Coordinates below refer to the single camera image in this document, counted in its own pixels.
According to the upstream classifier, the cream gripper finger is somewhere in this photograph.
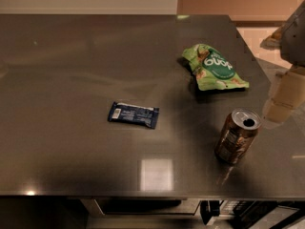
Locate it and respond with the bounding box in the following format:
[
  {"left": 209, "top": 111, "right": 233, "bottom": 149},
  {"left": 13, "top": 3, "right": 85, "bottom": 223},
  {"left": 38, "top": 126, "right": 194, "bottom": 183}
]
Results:
[{"left": 262, "top": 66, "right": 305, "bottom": 124}]

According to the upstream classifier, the green rice chip bag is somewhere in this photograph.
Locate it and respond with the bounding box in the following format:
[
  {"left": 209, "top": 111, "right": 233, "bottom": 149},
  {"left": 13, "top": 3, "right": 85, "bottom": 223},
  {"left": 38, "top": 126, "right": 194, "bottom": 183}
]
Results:
[{"left": 182, "top": 44, "right": 250, "bottom": 91}]

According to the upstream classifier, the blue rxbar blueberry bar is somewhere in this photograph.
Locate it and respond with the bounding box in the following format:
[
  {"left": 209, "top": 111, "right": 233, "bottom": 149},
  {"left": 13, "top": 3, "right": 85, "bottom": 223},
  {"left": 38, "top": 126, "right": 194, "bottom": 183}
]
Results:
[{"left": 108, "top": 102, "right": 159, "bottom": 129}]

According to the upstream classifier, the brown soda can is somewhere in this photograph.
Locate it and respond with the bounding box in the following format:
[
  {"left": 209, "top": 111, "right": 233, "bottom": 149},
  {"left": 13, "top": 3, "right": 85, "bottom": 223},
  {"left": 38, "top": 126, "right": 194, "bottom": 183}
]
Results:
[{"left": 214, "top": 108, "right": 261, "bottom": 165}]

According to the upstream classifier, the dark clutter under table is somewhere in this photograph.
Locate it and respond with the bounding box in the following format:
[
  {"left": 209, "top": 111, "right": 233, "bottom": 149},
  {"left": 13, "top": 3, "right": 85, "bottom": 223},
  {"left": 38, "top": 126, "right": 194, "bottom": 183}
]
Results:
[{"left": 199, "top": 200, "right": 305, "bottom": 229}]

